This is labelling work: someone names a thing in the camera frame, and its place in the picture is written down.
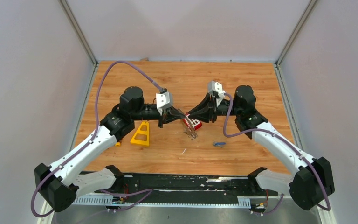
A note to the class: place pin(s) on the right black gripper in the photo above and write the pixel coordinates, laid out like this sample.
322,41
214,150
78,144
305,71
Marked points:
205,115

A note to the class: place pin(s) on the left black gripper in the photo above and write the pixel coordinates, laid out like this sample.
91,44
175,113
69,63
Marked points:
168,116

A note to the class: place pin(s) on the grey metal keyring disc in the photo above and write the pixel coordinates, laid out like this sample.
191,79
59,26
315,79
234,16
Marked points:
189,131

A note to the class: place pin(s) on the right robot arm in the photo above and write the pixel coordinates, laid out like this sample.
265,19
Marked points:
310,181

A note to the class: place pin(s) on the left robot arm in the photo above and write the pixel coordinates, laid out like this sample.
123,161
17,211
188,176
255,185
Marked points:
62,182

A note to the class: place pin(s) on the red window toy block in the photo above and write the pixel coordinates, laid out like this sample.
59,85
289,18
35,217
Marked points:
194,123

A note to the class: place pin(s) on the yellow triangular toy block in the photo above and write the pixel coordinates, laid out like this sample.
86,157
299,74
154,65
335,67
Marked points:
142,135

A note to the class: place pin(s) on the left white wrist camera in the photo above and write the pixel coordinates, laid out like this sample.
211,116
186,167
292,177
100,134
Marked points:
163,101

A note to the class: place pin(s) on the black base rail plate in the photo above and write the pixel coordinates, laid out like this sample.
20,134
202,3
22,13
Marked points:
171,188

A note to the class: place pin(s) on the white slotted cable duct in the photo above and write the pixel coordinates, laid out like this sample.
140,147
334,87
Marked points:
242,203

